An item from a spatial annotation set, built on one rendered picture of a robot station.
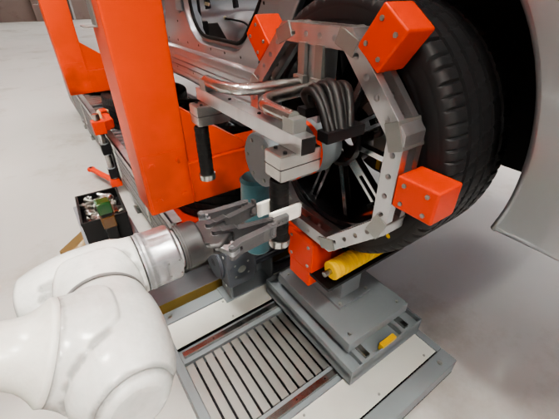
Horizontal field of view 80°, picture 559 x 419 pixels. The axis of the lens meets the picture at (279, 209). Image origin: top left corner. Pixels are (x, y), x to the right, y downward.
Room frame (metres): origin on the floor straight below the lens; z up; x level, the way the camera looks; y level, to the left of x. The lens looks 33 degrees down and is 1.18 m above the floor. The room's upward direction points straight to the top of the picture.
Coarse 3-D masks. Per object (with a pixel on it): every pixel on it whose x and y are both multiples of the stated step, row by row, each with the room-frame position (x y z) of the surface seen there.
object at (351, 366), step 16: (272, 288) 0.96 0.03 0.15; (288, 304) 0.87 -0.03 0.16; (304, 320) 0.79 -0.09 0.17; (400, 320) 0.78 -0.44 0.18; (416, 320) 0.81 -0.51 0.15; (320, 336) 0.74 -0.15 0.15; (384, 336) 0.74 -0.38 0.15; (400, 336) 0.73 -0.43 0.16; (336, 352) 0.67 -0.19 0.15; (352, 352) 0.66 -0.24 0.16; (368, 352) 0.65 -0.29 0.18; (384, 352) 0.68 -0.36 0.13; (336, 368) 0.64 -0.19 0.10; (352, 368) 0.62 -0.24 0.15; (368, 368) 0.64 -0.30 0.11
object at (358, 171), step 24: (288, 72) 1.00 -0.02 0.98; (336, 72) 0.87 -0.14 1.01; (360, 96) 0.81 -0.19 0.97; (360, 120) 0.79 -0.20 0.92; (360, 144) 0.78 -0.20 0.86; (336, 168) 1.05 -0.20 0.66; (360, 168) 0.77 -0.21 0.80; (312, 192) 0.92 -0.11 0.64; (336, 192) 0.94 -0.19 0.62; (360, 192) 0.95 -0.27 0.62; (336, 216) 0.81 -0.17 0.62; (360, 216) 0.79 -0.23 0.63
